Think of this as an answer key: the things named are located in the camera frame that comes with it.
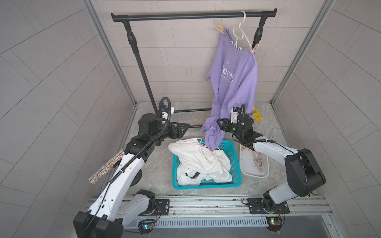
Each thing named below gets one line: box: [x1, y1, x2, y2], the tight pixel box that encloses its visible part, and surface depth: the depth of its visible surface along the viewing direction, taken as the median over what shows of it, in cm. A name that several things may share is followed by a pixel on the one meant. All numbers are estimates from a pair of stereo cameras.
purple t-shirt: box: [201, 29, 258, 151], surface depth 75 cm
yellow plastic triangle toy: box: [253, 107, 262, 122], surface depth 109 cm
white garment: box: [168, 137, 233, 187], surface depth 79 cm
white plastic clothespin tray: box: [239, 143, 270, 179], surface depth 85 cm
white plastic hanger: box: [225, 10, 252, 51], surface depth 63 cm
